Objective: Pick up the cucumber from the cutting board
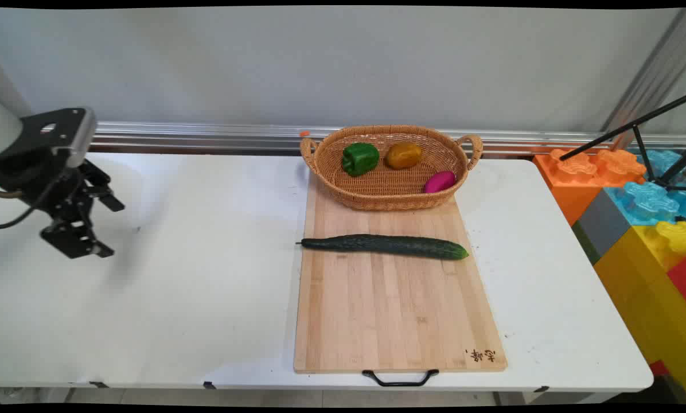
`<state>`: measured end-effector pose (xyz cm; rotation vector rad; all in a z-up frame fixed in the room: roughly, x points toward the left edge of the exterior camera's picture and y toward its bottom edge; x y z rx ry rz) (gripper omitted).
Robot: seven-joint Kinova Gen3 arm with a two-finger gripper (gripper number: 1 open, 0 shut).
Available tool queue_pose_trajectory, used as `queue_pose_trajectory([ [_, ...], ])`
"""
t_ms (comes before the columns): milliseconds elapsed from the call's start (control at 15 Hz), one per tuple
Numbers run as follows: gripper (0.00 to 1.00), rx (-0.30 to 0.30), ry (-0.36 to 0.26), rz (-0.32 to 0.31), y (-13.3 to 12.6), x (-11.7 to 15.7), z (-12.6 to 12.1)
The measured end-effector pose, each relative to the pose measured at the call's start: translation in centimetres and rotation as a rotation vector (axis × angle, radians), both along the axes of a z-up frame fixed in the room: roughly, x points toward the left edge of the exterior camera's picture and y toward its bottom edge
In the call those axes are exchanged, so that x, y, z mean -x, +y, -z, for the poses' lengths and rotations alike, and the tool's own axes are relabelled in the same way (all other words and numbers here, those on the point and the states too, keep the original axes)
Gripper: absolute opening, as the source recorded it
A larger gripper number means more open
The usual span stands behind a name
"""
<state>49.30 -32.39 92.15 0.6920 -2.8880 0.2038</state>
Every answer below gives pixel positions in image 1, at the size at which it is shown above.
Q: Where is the woven wicker basket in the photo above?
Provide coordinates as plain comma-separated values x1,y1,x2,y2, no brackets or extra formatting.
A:
299,124,485,212

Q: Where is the aluminium frame post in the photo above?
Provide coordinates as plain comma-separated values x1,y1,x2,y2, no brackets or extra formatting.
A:
600,8,686,151

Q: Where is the orange giant building block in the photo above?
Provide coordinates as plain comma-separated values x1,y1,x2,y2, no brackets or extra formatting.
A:
533,147,648,228

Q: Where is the black tripod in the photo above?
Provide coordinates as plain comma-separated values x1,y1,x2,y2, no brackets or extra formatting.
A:
559,92,686,193

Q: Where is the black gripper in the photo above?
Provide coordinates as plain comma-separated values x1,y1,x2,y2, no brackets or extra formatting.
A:
0,154,126,260

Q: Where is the blue giant building block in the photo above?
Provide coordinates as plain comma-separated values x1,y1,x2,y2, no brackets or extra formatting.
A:
603,149,686,228

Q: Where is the brown yellow potato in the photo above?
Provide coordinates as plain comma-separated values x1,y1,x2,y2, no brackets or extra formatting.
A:
384,141,423,171

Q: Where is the bamboo cutting board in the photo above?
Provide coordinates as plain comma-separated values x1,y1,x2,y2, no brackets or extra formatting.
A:
293,171,509,375

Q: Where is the aluminium rail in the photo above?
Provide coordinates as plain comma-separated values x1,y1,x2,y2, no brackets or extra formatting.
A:
89,120,686,159

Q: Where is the magenta eggplant toy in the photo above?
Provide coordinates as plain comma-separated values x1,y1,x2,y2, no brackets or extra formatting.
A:
423,170,458,194

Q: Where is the black metal board handle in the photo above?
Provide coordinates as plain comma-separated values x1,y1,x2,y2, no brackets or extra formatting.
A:
361,368,441,388

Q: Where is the green bell pepper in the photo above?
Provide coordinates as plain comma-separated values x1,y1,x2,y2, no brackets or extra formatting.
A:
341,142,380,177

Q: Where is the grey giant building block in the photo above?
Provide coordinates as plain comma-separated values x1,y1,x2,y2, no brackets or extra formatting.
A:
571,189,634,266

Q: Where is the long dark green cucumber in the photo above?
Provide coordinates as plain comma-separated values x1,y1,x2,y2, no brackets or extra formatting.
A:
295,233,470,262

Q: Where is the red giant building block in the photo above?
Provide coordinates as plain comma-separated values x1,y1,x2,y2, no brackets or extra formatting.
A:
666,252,686,311

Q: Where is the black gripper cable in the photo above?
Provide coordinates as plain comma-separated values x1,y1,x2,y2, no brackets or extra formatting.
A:
0,172,63,230

